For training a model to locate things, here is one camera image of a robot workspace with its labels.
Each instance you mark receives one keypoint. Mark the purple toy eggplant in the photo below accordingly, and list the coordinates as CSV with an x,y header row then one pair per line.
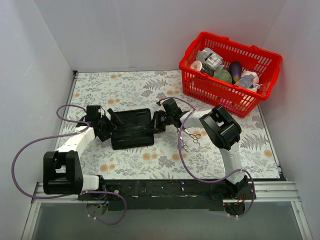
x,y
235,70

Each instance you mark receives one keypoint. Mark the red plastic shopping basket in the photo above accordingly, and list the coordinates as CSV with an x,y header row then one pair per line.
x,y
236,100

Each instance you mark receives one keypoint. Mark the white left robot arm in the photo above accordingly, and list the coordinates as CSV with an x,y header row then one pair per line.
x,y
62,171

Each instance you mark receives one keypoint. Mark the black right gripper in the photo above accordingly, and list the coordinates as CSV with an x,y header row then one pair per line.
x,y
155,121

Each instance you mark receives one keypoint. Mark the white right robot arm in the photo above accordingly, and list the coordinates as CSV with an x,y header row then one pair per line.
x,y
221,128

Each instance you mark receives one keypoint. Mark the silver straight scissors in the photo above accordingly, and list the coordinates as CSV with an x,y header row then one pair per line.
x,y
183,146

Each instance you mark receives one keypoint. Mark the silver thinning scissors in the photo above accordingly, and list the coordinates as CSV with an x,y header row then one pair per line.
x,y
195,137

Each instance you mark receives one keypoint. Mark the white pink cup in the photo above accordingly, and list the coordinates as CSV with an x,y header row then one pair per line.
x,y
197,66

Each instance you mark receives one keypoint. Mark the white round toy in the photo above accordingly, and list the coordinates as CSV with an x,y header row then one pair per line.
x,y
256,85

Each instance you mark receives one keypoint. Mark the black zippered tool case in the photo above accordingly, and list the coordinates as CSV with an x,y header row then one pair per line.
x,y
136,132

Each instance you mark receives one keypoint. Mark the clear plastic bottle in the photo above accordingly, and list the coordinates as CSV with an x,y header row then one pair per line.
x,y
246,81

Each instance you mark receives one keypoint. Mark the aluminium frame rail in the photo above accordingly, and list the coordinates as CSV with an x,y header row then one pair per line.
x,y
275,213

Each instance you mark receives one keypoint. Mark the green textured ball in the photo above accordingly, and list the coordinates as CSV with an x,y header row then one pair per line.
x,y
223,75

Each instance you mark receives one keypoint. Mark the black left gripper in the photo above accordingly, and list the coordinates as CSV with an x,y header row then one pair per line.
x,y
109,126

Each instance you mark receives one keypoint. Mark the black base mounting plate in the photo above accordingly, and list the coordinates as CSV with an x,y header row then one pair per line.
x,y
172,194

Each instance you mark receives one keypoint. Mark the grey foil snack pouch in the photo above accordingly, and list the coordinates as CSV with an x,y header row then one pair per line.
x,y
210,58

